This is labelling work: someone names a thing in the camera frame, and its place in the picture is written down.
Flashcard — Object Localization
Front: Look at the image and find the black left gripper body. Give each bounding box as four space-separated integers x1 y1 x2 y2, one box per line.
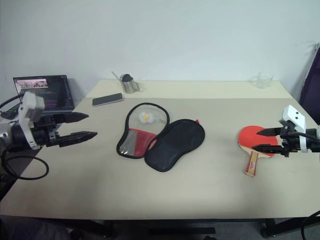
32 113 63 148

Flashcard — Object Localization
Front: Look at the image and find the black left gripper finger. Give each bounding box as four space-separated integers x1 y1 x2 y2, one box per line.
53 112 90 125
58 130 98 148

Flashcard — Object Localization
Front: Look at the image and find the open laptop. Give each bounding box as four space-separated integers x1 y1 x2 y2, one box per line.
12 74 76 113

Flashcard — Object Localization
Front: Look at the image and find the black smartphone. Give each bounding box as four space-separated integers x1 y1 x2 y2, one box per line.
92 92 125 108

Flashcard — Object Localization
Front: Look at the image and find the red table tennis paddle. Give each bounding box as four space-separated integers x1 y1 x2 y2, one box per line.
236 124 280 178

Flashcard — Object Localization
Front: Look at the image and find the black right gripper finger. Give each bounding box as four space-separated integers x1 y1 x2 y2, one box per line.
256 126 284 137
250 143 285 155

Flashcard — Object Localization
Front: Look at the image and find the fried egg keychain charm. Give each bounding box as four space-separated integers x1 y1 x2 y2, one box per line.
138 111 167 125

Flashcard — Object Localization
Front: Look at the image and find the clear glass cup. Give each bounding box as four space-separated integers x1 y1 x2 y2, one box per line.
250 71 275 91

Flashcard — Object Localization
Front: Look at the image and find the stainless steel cup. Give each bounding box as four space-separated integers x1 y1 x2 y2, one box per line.
120 73 141 94

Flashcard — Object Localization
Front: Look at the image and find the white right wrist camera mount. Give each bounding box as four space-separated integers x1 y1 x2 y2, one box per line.
278 104 308 154

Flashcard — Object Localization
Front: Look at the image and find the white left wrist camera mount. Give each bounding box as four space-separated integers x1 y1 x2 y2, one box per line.
17 91 46 151

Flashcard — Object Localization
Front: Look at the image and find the black office chair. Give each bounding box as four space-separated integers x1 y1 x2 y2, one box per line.
298 42 320 126

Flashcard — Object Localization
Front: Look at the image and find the black device with green light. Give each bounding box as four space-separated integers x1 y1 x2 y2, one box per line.
0 104 20 120

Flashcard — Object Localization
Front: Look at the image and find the black table frame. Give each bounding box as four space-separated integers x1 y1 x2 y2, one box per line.
32 216 320 240

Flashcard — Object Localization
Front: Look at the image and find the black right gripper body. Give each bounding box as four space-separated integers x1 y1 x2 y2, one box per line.
279 126 305 158

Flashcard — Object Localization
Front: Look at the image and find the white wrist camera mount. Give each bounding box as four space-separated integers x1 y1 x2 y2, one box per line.
17 91 46 151
278 104 308 154

